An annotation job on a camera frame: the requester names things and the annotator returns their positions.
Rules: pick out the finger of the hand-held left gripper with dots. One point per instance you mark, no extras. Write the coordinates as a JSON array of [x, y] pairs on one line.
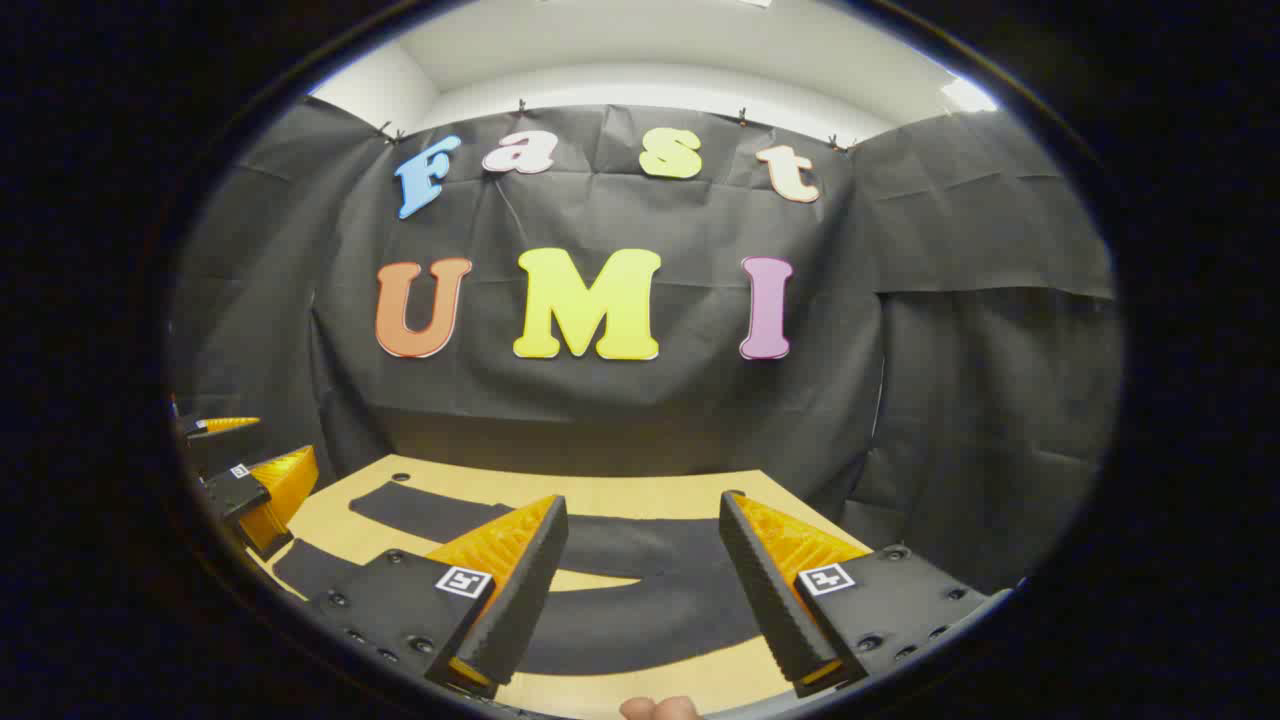
[[228, 424], [235, 495]]

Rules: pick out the black backdrop cloth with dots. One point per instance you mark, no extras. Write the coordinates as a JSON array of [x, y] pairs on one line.
[[620, 410]]

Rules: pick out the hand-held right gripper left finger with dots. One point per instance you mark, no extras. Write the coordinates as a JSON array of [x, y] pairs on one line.
[[525, 590]]

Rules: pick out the black jeans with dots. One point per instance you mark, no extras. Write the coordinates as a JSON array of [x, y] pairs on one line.
[[640, 620]]

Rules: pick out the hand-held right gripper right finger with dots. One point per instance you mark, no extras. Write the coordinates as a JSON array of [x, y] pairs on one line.
[[765, 600]]

